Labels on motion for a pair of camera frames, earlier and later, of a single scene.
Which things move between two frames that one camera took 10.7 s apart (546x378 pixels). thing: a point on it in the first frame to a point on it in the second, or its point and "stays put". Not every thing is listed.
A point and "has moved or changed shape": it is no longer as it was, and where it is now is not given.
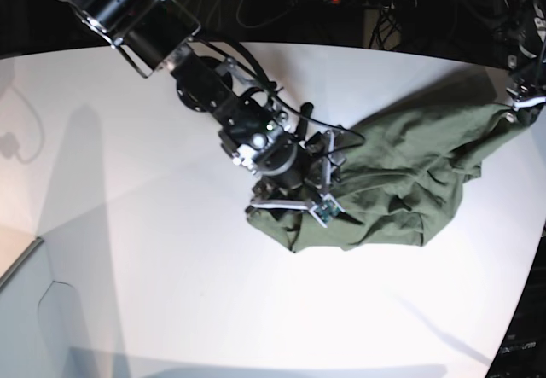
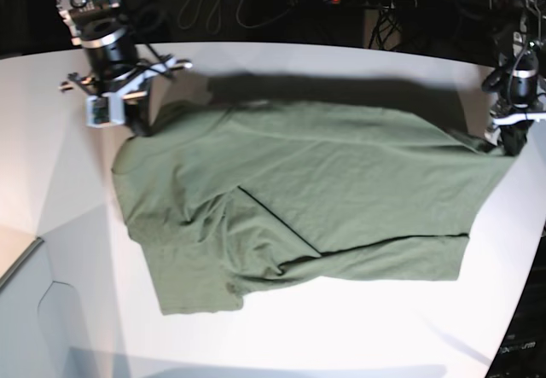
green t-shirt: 409,176 has moved or changed shape
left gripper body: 303,184 to 129,91
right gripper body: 528,99 to 510,132
